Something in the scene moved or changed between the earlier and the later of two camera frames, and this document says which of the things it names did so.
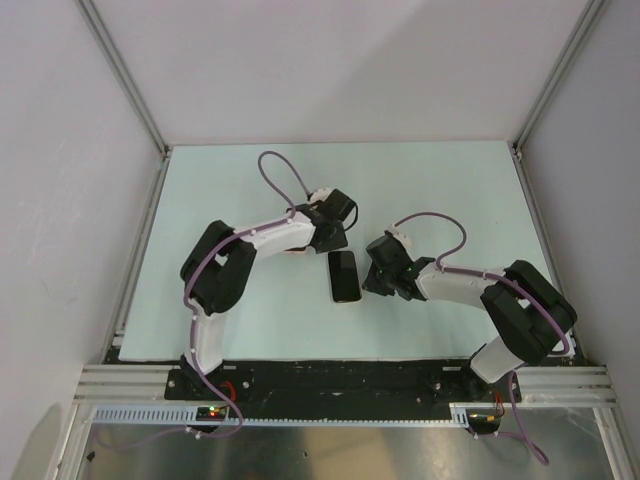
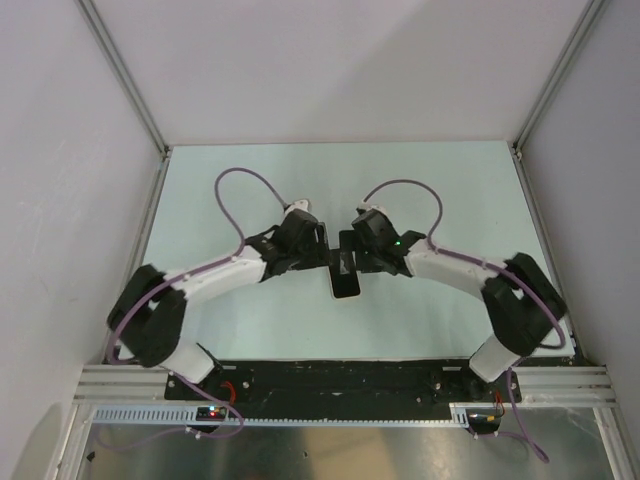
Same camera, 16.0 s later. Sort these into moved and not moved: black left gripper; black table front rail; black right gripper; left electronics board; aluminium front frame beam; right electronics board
Moved: black right gripper; black left gripper
Not moved: left electronics board; right electronics board; black table front rail; aluminium front frame beam
